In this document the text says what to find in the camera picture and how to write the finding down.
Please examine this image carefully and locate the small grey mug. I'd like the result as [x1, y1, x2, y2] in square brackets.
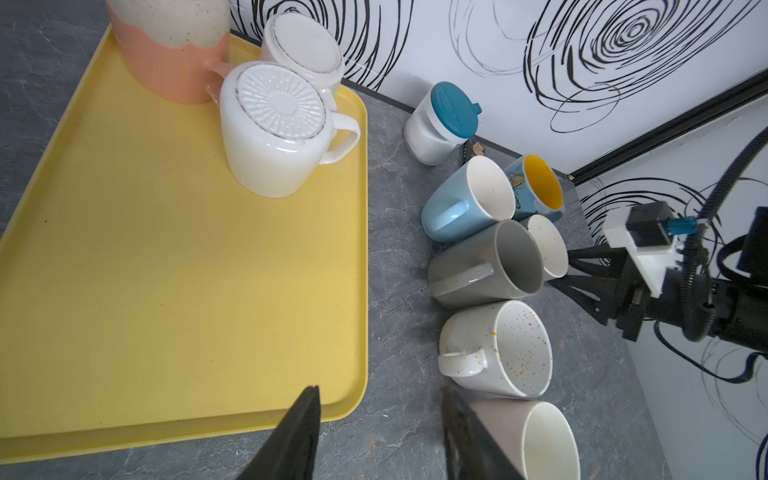
[521, 214, 569, 281]

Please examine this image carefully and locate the blue butterfly mug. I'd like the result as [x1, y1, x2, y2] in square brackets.
[504, 154, 565, 222]

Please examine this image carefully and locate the small dark snack packet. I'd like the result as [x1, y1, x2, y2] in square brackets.
[461, 137, 485, 165]

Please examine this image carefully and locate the beige mug back left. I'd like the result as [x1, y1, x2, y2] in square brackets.
[105, 0, 230, 104]

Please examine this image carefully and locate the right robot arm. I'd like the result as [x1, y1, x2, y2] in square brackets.
[550, 201, 767, 353]

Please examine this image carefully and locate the beige speckled mug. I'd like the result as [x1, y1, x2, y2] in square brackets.
[438, 300, 553, 400]

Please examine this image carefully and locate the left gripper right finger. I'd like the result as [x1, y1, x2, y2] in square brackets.
[441, 386, 523, 479]

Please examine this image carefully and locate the grey tall mug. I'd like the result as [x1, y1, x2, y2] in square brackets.
[427, 220, 544, 310]

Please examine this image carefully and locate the teal lidded white mug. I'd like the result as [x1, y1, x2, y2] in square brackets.
[403, 81, 482, 166]

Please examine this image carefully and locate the cream mug with handle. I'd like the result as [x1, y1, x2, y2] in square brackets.
[217, 61, 361, 198]

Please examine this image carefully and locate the yellow plastic tray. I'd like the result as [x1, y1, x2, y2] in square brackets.
[1, 31, 368, 464]

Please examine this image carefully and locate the black corrugated cable right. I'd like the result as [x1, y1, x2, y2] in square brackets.
[680, 125, 768, 343]

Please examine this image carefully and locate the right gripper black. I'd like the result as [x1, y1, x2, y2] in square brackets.
[548, 244, 653, 342]

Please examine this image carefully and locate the pink mug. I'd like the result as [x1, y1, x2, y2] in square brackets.
[470, 399, 581, 479]

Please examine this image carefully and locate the light blue mug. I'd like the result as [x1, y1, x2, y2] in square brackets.
[421, 156, 516, 243]

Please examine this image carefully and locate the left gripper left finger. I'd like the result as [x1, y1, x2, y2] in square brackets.
[237, 386, 321, 480]

